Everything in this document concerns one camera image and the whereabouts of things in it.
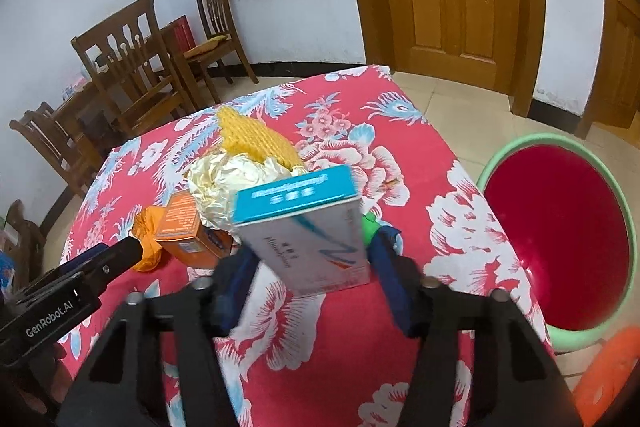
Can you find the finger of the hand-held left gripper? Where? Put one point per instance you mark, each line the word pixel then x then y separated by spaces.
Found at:
pixel 112 259

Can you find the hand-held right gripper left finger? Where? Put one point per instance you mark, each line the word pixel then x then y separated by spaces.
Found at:
pixel 240 289

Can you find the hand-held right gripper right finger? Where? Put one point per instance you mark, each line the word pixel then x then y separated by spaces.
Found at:
pixel 395 279

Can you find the orange plastic bag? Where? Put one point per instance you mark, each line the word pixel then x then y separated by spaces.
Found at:
pixel 147 247

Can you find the white and blue cardboard box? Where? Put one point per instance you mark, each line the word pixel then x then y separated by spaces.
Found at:
pixel 310 237

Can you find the red basin with green rim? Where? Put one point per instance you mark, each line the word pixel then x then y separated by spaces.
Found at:
pixel 550 232

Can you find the small green plastic piece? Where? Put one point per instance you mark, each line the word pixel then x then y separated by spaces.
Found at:
pixel 369 229

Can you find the orange cardboard box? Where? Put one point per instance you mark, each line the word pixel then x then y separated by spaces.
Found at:
pixel 185 227

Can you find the crumpled white plastic bag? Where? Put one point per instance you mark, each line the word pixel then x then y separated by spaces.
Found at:
pixel 225 187

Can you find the red floral tablecloth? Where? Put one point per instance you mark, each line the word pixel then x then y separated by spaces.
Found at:
pixel 440 167

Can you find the yellow foam net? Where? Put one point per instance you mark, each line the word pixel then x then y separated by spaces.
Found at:
pixel 250 137

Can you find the wooden dining table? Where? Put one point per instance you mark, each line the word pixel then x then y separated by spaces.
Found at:
pixel 80 102

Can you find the large wooden chair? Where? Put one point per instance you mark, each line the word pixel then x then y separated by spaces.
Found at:
pixel 135 72

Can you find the yellow seat cushion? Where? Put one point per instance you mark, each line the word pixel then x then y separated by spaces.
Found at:
pixel 205 47

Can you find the orange plastic stool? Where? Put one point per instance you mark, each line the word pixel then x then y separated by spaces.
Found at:
pixel 610 372

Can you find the wooden chair with cushion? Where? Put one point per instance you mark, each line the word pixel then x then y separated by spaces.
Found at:
pixel 215 7

